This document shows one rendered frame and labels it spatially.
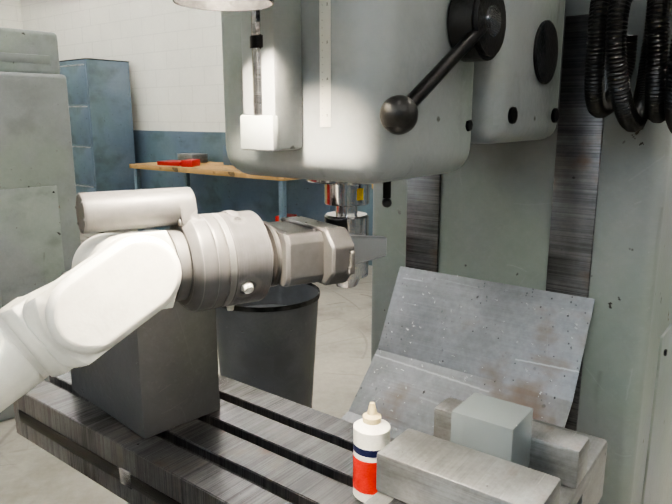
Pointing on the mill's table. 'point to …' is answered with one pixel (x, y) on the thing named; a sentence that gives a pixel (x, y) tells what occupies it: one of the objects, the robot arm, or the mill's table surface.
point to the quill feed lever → (478, 38)
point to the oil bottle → (375, 441)
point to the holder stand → (157, 372)
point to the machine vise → (544, 457)
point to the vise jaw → (457, 475)
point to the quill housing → (361, 94)
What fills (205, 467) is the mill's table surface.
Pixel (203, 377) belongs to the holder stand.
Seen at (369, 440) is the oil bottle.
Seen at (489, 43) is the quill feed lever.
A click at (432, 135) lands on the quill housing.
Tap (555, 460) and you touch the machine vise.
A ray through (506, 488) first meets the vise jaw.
